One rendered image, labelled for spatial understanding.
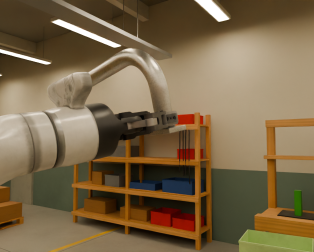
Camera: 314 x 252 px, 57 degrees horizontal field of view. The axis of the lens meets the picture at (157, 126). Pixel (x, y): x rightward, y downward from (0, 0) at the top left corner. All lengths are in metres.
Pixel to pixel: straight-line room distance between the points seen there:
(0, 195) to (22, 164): 6.81
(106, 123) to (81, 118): 0.03
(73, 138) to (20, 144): 0.06
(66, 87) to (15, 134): 0.09
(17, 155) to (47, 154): 0.03
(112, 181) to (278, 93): 3.42
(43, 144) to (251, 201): 4.92
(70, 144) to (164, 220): 4.99
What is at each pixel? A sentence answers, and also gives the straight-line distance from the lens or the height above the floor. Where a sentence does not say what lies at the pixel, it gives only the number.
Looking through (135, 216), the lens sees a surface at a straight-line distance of 5.72.
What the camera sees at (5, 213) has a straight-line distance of 6.80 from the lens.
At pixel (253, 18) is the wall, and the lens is 5.49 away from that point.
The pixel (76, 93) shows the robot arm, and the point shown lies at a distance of 0.36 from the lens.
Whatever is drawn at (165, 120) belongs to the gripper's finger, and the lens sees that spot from 0.42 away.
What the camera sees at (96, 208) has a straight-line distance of 6.38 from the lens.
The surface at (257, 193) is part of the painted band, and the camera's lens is 5.12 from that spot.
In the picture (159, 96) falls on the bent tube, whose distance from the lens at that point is 0.47.
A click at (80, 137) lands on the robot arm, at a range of 0.35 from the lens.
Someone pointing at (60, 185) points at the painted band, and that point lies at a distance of 8.04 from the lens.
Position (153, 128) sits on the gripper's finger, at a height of 1.70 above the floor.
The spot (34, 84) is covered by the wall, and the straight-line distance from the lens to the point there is 9.13.
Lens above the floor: 1.68
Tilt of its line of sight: 4 degrees up
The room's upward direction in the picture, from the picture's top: straight up
